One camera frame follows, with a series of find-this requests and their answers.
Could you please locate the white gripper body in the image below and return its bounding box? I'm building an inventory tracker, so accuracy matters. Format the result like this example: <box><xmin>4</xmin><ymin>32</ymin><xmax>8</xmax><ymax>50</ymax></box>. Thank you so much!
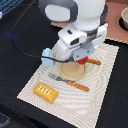
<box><xmin>57</xmin><ymin>23</ymin><xmax>108</xmax><ymax>62</ymax></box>

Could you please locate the light blue toy house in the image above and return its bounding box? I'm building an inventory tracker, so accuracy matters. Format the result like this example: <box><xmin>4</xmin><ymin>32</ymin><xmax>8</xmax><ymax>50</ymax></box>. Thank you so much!
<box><xmin>41</xmin><ymin>48</ymin><xmax>54</xmax><ymax>67</ymax></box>

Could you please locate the yellow toy bread loaf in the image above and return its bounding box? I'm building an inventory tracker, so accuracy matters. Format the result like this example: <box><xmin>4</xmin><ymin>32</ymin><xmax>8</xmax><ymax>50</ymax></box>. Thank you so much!
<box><xmin>33</xmin><ymin>82</ymin><xmax>59</xmax><ymax>103</ymax></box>

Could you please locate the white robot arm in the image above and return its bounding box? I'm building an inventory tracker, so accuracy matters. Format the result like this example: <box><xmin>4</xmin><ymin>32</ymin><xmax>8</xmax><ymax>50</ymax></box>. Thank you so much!
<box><xmin>39</xmin><ymin>0</ymin><xmax>108</xmax><ymax>64</ymax></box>

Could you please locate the round wooden plate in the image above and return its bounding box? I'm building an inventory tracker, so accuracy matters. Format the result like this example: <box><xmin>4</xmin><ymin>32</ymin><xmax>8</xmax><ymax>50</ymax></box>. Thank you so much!
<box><xmin>59</xmin><ymin>62</ymin><xmax>86</xmax><ymax>81</ymax></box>

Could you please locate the beige bowl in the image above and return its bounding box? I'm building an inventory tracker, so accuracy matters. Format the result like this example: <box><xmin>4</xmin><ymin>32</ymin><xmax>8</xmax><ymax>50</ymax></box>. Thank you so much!
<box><xmin>121</xmin><ymin>7</ymin><xmax>128</xmax><ymax>31</ymax></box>

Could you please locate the beige woven placemat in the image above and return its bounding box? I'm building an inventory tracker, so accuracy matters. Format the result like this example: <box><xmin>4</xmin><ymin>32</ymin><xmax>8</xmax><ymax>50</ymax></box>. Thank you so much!
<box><xmin>18</xmin><ymin>44</ymin><xmax>118</xmax><ymax>128</ymax></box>

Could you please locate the knife with wooden handle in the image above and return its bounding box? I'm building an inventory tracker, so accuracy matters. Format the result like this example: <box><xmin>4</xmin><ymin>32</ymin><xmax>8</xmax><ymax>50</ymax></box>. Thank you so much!
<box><xmin>87</xmin><ymin>59</ymin><xmax>101</xmax><ymax>65</ymax></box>

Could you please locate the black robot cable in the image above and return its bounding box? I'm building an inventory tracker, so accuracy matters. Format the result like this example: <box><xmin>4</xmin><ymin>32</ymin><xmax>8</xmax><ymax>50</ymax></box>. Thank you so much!
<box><xmin>9</xmin><ymin>0</ymin><xmax>75</xmax><ymax>63</ymax></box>

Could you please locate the fork with wooden handle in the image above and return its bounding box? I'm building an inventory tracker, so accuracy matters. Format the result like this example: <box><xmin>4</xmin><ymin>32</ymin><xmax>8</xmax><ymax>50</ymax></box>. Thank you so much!
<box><xmin>48</xmin><ymin>73</ymin><xmax>89</xmax><ymax>91</ymax></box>

